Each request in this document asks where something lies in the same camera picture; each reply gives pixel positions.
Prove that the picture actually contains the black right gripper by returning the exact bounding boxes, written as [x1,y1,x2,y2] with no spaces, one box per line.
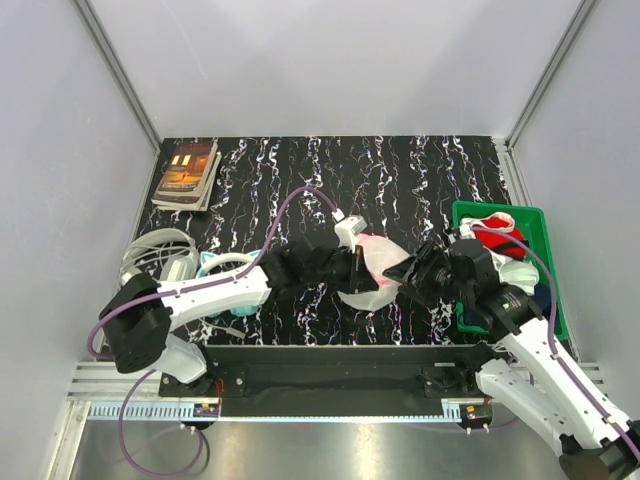
[382,239,472,309]

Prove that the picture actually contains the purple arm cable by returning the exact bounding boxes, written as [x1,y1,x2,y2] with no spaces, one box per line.
[464,224,640,461]
[87,185,344,474]

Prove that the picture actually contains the blue garment in bin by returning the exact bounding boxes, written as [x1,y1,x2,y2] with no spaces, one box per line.
[532,283,553,318]

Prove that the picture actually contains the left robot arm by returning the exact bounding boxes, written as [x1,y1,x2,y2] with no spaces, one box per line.
[99,238,379,396]

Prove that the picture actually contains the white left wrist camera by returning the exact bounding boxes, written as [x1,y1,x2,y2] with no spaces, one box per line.
[332,209,367,252]

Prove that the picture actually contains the grey usb cable plug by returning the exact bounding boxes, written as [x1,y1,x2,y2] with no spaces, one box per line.
[223,327,246,338]

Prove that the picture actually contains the paperback book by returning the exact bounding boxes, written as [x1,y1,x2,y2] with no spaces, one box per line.
[151,139,221,212]

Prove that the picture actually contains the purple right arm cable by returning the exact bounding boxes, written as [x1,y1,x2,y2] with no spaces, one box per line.
[464,224,640,461]

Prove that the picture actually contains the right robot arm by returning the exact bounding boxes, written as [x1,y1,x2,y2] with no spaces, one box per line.
[384,239,639,479]

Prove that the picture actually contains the green plastic bin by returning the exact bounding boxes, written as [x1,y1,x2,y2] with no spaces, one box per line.
[453,200,569,342]

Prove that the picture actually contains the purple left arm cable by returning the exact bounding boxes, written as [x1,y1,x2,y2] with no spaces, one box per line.
[87,185,344,474]

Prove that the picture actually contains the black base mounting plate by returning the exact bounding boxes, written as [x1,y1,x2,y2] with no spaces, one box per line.
[159,344,494,422]

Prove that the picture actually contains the white headphones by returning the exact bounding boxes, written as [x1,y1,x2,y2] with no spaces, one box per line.
[119,228,200,286]

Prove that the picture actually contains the teal cat-ear headphones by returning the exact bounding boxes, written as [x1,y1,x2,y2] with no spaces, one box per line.
[196,250,260,318]

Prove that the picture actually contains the white pink mesh laundry bag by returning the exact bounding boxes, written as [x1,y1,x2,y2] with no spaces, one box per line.
[338,233,410,312]

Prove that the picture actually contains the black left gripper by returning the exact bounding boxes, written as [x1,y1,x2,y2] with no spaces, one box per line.
[303,243,379,295]

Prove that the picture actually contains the red garment in bin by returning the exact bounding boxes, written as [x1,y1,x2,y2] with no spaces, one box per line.
[470,212,529,261]

